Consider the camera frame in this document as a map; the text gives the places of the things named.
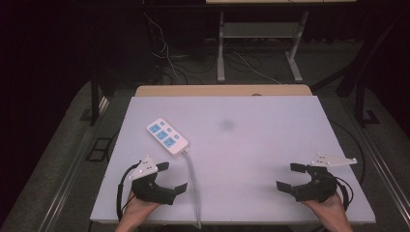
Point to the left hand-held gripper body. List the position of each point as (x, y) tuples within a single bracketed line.
[(151, 190)]

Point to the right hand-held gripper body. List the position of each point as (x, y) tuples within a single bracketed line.
[(317, 188)]

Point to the white power strip blue sockets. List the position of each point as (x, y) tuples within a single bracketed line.
[(167, 137)]

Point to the person's left hand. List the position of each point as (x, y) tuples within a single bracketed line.
[(137, 209)]

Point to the person's right hand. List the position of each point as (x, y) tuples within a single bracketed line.
[(330, 209)]

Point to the white table mat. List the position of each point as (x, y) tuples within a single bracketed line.
[(245, 154)]

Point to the black stand leg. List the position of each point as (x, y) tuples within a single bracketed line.
[(361, 103)]

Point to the wooden table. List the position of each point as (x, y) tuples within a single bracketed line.
[(222, 90)]

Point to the white metal stand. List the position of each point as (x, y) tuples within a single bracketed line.
[(221, 64)]

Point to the metal floor rail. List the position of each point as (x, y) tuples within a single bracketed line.
[(386, 167), (67, 180)]

